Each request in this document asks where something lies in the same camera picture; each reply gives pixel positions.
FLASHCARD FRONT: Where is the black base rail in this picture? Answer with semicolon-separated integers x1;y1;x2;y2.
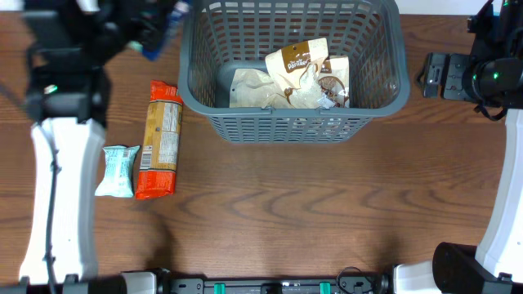
122;269;393;294

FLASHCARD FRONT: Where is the orange biscuit packet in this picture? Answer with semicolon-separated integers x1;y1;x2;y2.
135;80;183;200

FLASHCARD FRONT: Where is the left black cable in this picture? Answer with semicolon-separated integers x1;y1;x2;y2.
42;146;60;294

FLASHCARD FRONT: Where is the plain beige snack bag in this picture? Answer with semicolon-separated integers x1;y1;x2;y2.
230;69;291;109

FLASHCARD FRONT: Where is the brown topped Pantree bag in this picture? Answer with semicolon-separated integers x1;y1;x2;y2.
265;38;329;109

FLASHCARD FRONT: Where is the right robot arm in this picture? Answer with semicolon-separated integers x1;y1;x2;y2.
392;98;522;283

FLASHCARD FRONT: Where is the grey plastic basket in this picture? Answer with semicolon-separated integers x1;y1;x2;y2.
178;0;410;143

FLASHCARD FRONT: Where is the Kleenex tissue multipack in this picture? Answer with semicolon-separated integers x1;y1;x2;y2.
127;0;193;61

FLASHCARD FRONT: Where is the beige brown snack bag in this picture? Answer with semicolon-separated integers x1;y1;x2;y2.
318;56;351;108

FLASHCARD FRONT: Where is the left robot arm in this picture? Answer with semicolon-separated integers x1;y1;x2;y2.
9;0;177;293

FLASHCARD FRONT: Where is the small mint snack packet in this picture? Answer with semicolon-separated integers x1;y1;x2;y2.
95;145;140;198

